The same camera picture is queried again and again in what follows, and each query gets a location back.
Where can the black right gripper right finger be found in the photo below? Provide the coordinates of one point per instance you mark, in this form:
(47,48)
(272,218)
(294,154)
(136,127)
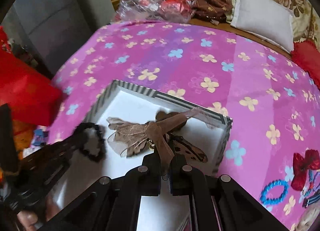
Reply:
(216,204)

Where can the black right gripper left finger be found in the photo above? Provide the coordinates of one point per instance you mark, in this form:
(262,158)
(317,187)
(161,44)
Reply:
(111,204)

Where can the brown ribbon bow clip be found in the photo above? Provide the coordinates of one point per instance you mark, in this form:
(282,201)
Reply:
(130,138)

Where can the black scrunchie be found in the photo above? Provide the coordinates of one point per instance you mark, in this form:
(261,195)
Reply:
(94,144)

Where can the striped white jewelry box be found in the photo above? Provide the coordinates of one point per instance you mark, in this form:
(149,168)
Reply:
(207,130)

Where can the red gift bag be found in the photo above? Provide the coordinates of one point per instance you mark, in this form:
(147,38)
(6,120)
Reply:
(31,96)

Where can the red bow hair clip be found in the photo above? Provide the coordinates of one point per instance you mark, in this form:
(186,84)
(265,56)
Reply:
(301,166)

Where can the pink floral bed sheet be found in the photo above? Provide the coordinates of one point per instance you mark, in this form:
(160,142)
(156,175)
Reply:
(273,102)

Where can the red cushion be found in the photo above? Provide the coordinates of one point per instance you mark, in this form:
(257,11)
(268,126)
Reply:
(306,55)

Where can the grey cabinet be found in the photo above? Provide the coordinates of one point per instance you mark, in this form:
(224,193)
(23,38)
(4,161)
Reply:
(52,29)

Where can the white pillow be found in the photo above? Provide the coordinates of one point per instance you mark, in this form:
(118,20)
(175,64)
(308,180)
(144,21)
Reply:
(266,19)

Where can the clear plastic bag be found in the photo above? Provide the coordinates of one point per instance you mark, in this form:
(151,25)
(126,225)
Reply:
(177,11)

